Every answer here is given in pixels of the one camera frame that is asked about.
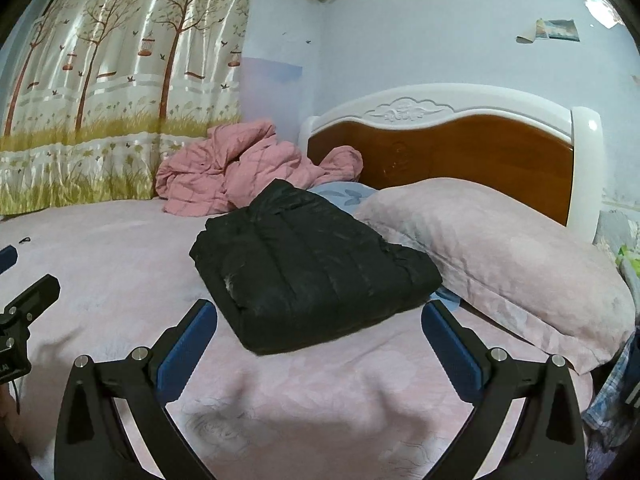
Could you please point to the small wall picture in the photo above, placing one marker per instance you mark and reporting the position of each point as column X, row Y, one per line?
column 560, row 30

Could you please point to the grey cloth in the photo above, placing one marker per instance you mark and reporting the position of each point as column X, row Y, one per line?
column 612, row 230

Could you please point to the bed with pink sheet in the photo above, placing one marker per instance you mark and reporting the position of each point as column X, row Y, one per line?
column 125, row 260

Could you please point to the pink quilt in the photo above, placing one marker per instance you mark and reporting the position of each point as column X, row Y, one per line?
column 200, row 180

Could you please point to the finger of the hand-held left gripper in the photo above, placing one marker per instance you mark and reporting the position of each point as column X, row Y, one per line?
column 35, row 297
column 7, row 260

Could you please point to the pink pillow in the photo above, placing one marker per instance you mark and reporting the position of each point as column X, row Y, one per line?
column 500, row 270

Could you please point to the tree print curtain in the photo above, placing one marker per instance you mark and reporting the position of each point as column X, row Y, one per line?
column 125, row 85

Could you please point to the black down jacket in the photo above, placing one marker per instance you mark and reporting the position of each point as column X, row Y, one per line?
column 310, row 270

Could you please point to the blue floral pillow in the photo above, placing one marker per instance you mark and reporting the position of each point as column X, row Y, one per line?
column 345, row 195

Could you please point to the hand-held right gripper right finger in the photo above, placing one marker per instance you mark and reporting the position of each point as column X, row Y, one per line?
column 452, row 350

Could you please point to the white wall sticker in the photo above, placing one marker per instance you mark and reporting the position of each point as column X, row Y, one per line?
column 602, row 10

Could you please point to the green packet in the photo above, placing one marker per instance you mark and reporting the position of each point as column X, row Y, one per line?
column 630, row 257

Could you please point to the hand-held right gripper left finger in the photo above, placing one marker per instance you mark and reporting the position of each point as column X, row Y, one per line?
column 187, row 350

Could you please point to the white and brown headboard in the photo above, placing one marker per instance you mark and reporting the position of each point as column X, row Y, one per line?
column 475, row 160

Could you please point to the plaid cloth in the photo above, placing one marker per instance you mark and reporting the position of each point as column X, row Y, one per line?
column 612, row 400

